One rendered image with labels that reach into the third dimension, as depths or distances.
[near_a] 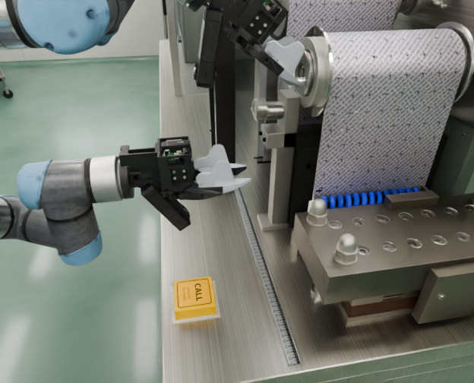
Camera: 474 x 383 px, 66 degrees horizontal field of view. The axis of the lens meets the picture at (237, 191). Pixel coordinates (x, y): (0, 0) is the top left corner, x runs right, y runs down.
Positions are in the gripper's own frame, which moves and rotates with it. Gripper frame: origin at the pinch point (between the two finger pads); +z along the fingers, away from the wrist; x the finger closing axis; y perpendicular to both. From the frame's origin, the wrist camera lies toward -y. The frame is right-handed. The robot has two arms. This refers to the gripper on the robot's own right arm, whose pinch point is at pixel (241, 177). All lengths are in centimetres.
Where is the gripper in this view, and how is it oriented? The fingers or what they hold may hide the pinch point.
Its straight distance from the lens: 64.6
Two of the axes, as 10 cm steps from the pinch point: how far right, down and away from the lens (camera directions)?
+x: -1.8, -5.4, 8.2
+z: 9.8, -1.0, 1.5
